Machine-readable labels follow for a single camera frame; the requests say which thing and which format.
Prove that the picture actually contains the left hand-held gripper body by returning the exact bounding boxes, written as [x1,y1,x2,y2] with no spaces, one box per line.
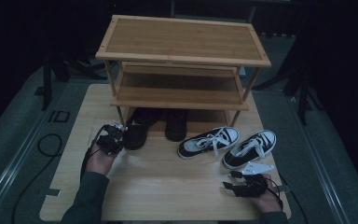
[96,120,129,156]

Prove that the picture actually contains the black and white canvas sneaker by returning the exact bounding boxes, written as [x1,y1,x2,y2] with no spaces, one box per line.
[177,126,241,161]
[222,129,278,171]

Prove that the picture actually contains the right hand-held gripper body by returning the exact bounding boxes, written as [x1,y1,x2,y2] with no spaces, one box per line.
[234,161,275,198]

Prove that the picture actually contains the wooden three-tier shoe rack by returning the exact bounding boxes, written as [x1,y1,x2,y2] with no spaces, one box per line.
[94,14,272,138]

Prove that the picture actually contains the right hand-held gripper cable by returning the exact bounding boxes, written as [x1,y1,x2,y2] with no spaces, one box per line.
[265,176,309,224]

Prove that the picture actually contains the black shoe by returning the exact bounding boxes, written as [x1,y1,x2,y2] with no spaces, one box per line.
[123,107,161,151]
[164,108,189,143]

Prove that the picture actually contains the left hand-held gripper cable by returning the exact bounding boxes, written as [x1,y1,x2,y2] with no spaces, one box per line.
[79,125,106,183]

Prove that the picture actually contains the person's left hand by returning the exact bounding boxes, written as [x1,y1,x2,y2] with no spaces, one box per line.
[85,145,119,177]

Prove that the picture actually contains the black floor cable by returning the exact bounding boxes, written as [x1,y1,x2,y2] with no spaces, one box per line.
[11,133,63,224]

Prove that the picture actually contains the black tripod legs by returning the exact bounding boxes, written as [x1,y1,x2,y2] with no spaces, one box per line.
[60,58,119,81]

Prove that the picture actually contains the black metal stand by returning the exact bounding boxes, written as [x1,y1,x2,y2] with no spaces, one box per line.
[253,66,324,127]
[34,54,54,112]

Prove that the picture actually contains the hand-held gripper cable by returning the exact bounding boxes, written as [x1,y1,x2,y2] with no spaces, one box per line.
[79,125,106,183]
[265,176,309,224]

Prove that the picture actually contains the person's right hand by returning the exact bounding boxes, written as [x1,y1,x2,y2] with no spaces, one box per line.
[251,175,283,214]

